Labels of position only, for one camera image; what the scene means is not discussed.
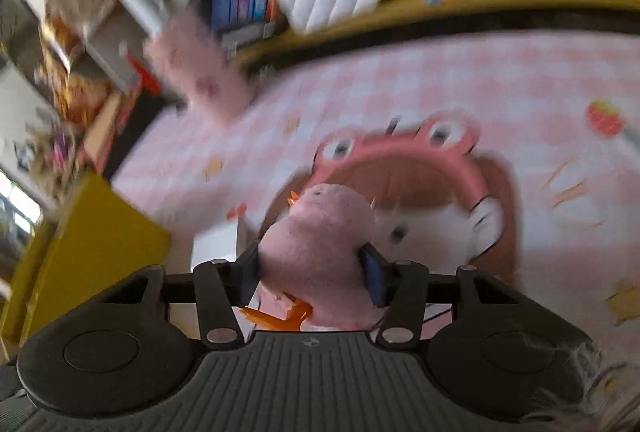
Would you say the pink plush chick toy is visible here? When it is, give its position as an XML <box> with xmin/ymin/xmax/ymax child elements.
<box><xmin>241</xmin><ymin>184</ymin><xmax>385</xmax><ymax>331</ymax></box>

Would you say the white power adapter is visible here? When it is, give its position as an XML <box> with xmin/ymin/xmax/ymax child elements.
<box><xmin>190</xmin><ymin>220</ymin><xmax>243</xmax><ymax>271</ymax></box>

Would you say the pink checked tablecloth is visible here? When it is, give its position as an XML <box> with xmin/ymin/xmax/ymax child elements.
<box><xmin>113</xmin><ymin>30</ymin><xmax>639</xmax><ymax>360</ymax></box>

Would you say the yellow cardboard box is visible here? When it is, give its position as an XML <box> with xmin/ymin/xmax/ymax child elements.
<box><xmin>1</xmin><ymin>175</ymin><xmax>170</xmax><ymax>363</ymax></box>

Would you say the pink cartoon cup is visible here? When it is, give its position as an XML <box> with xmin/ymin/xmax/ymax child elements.
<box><xmin>143</xmin><ymin>9</ymin><xmax>254</xmax><ymax>126</ymax></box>

